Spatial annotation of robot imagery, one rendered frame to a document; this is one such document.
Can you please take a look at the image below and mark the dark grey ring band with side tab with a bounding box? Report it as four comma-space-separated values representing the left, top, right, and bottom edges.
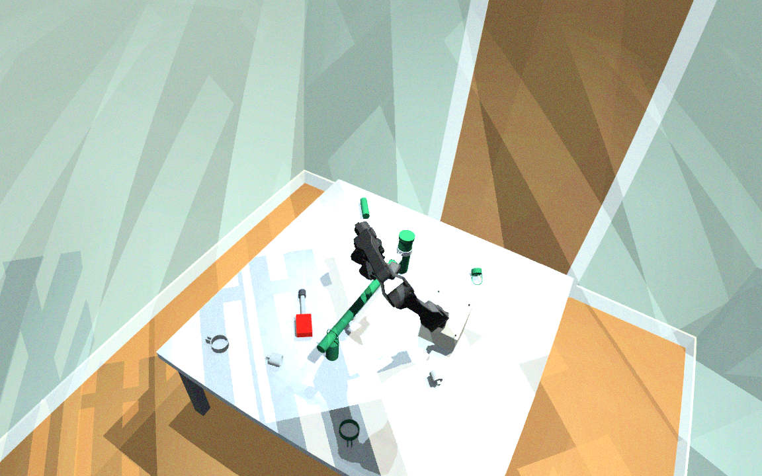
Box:
205, 334, 230, 353

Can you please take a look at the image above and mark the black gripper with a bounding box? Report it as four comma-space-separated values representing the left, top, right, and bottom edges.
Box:
351, 249, 401, 280

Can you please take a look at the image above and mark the dark green ring clamp with tab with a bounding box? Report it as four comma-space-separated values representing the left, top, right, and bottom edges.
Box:
339, 419, 360, 447

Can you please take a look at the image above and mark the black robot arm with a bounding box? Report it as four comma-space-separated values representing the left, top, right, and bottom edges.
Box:
353, 221, 450, 332

